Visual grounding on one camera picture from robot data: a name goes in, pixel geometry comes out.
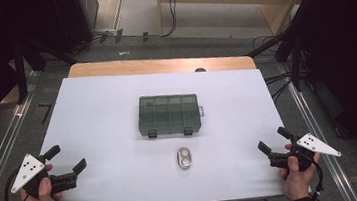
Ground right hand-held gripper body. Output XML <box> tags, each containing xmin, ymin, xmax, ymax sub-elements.
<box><xmin>265</xmin><ymin>129</ymin><xmax>344</xmax><ymax>176</ymax></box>

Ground hanging black cable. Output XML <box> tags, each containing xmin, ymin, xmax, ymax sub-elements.
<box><xmin>157</xmin><ymin>0</ymin><xmax>184</xmax><ymax>38</ymax></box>

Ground light wooden shelf unit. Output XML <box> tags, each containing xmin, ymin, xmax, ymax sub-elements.
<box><xmin>156</xmin><ymin>0</ymin><xmax>318</xmax><ymax>48</ymax></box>

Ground person's right hand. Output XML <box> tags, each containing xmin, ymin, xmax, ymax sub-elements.
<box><xmin>277</xmin><ymin>140</ymin><xmax>325</xmax><ymax>201</ymax></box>

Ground black angle bracket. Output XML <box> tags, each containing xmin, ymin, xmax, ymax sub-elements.
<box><xmin>37</xmin><ymin>102</ymin><xmax>57</xmax><ymax>126</ymax></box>

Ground silver button battery pack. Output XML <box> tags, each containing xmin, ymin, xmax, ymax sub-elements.
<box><xmin>174</xmin><ymin>145</ymin><xmax>195</xmax><ymax>171</ymax></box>

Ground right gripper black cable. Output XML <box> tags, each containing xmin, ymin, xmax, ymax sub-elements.
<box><xmin>305</xmin><ymin>158</ymin><xmax>328</xmax><ymax>201</ymax></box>

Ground white table sheet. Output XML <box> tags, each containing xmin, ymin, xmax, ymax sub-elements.
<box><xmin>5</xmin><ymin>53</ymin><xmax>313</xmax><ymax>201</ymax></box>

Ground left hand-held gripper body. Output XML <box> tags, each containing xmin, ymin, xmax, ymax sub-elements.
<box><xmin>6</xmin><ymin>149</ymin><xmax>80</xmax><ymax>201</ymax></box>

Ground black cabinet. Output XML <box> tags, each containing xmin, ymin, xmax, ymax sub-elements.
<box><xmin>51</xmin><ymin>0</ymin><xmax>105</xmax><ymax>56</ymax></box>

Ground metal floor rail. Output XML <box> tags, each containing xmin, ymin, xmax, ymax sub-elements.
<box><xmin>277</xmin><ymin>56</ymin><xmax>357</xmax><ymax>201</ymax></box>
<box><xmin>0</xmin><ymin>69</ymin><xmax>58</xmax><ymax>201</ymax></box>

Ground grey translucent compartment box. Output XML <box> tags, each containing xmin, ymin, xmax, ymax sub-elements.
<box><xmin>134</xmin><ymin>89</ymin><xmax>207</xmax><ymax>142</ymax></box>

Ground wooden table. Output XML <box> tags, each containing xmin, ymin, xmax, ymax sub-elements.
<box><xmin>66</xmin><ymin>44</ymin><xmax>259</xmax><ymax>90</ymax></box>

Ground black floor cables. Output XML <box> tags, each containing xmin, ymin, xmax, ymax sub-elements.
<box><xmin>263</xmin><ymin>70</ymin><xmax>297</xmax><ymax>106</ymax></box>

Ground black metal stand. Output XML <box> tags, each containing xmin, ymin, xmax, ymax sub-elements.
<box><xmin>8</xmin><ymin>32</ymin><xmax>82</xmax><ymax>105</ymax></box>
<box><xmin>245</xmin><ymin>28</ymin><xmax>312</xmax><ymax>98</ymax></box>

